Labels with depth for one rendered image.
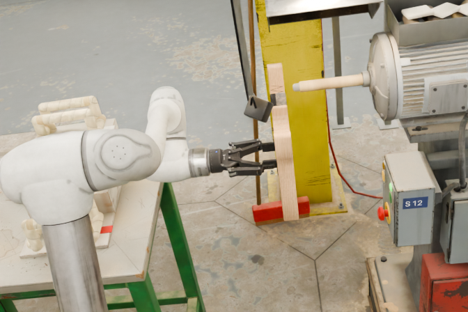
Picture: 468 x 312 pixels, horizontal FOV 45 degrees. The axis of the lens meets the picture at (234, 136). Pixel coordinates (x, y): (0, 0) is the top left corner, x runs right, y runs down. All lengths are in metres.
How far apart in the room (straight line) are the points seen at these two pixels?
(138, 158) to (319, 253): 1.84
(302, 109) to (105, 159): 1.72
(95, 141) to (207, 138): 2.62
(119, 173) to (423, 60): 0.88
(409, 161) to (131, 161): 0.77
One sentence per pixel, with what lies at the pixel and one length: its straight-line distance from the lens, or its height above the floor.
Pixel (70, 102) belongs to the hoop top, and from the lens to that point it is 1.95.
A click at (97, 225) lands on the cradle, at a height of 0.97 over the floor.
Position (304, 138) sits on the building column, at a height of 0.46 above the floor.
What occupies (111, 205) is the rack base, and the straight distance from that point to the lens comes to 1.83.
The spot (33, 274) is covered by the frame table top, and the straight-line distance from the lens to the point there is 1.77.
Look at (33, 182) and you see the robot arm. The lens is 1.21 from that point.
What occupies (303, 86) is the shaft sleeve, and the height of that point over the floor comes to 1.26.
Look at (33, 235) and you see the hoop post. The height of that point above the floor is 1.00.
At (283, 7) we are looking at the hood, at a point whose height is 1.51.
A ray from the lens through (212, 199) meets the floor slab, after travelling 3.26.
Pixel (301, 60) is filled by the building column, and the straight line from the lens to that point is 2.60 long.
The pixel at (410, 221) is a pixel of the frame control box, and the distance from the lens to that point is 1.55.
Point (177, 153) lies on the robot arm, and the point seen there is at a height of 1.11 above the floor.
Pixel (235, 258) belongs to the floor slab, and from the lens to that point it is 2.90.
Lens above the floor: 2.07
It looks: 34 degrees down
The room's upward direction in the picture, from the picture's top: 10 degrees counter-clockwise
